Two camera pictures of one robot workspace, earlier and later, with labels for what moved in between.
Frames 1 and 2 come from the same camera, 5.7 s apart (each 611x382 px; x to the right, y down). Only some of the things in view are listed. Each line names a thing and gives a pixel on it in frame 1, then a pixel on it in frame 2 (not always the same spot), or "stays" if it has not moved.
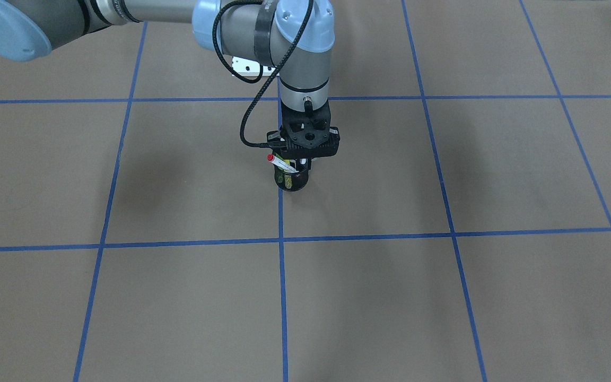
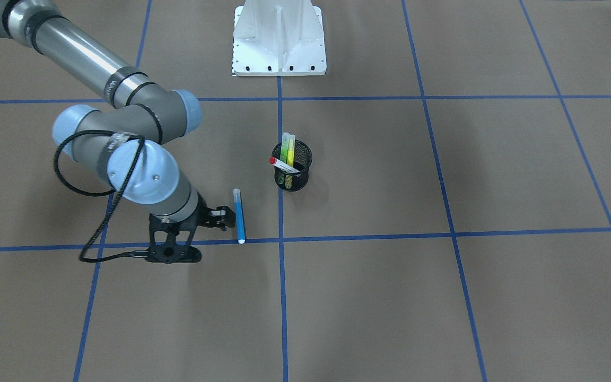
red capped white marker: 271,157 stays
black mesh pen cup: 289,181 stays
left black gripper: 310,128 to 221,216
